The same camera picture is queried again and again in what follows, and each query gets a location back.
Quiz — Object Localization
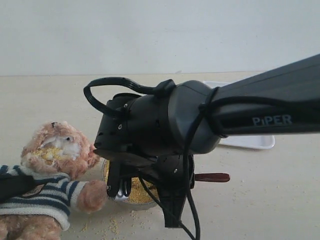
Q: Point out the tan teddy bear striped sweater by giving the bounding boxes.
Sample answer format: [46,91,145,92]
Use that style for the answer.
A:
[0,121,107,240]

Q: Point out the yellow millet grains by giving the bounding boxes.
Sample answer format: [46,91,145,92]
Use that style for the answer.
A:
[102,159,157,202]

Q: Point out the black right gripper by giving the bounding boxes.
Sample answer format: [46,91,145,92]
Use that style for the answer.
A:
[94,92,195,190]

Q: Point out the black flat ribbon cable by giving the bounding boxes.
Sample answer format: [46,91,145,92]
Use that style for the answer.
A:
[83,76,161,118]

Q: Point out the steel bowl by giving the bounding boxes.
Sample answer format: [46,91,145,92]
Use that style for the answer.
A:
[100,158,161,205]

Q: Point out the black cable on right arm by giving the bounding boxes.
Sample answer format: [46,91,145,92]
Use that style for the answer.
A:
[138,93,320,240]

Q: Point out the black zip tie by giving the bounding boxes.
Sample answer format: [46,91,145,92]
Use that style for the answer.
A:
[198,86,220,115]

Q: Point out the white plastic tray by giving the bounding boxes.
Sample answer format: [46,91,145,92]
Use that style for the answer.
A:
[202,80,276,151]

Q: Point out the dark red wooden spoon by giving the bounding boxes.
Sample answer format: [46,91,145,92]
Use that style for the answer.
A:
[194,173,231,183]

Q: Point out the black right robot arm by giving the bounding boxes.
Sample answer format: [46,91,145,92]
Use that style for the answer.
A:
[83,55,320,229]

